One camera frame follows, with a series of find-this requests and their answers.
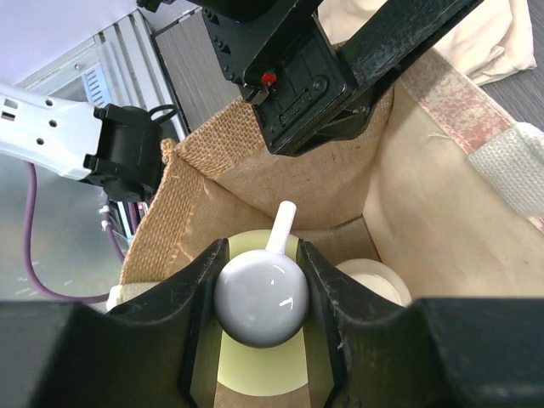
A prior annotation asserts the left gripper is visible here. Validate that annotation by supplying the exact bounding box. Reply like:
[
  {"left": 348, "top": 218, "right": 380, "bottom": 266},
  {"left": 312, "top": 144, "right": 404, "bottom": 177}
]
[{"left": 197, "top": 0, "right": 481, "bottom": 156}]

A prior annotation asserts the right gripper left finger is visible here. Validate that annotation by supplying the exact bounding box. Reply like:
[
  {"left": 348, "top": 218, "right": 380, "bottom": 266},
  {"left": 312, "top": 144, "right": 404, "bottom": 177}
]
[{"left": 1, "top": 239, "right": 229, "bottom": 407}]

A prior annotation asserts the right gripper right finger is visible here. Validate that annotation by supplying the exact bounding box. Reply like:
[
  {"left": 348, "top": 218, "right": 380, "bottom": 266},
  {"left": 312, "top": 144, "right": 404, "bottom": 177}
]
[{"left": 297, "top": 241, "right": 543, "bottom": 407}]

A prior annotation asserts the yellow pump lotion bottle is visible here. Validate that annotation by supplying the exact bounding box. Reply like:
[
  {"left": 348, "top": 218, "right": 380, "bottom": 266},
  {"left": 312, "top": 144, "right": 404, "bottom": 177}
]
[{"left": 214, "top": 201, "right": 309, "bottom": 397}]

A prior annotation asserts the beige bottle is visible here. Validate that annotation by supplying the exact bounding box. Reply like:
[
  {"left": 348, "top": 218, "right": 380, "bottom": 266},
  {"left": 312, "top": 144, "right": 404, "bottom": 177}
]
[{"left": 336, "top": 258, "right": 412, "bottom": 307}]

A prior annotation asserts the burlap canvas tote bag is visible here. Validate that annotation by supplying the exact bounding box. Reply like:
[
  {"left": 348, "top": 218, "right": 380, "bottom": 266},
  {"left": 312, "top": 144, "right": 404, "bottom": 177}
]
[{"left": 107, "top": 51, "right": 543, "bottom": 407}]

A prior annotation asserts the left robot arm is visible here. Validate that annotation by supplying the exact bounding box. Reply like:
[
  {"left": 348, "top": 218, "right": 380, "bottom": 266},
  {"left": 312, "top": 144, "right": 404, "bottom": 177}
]
[{"left": 1, "top": 0, "right": 476, "bottom": 202}]

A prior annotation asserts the beige cloth garment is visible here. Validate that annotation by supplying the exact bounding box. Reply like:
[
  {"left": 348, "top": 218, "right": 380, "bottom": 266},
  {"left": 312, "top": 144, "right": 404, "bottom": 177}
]
[{"left": 318, "top": 0, "right": 537, "bottom": 85}]

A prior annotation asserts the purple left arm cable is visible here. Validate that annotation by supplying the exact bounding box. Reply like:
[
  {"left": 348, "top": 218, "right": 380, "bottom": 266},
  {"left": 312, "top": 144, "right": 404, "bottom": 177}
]
[{"left": 23, "top": 161, "right": 128, "bottom": 303}]

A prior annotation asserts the aluminium rail with cable duct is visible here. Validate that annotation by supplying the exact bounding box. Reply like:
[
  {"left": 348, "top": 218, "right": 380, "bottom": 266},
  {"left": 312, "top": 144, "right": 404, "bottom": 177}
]
[{"left": 16, "top": 10, "right": 188, "bottom": 141}]

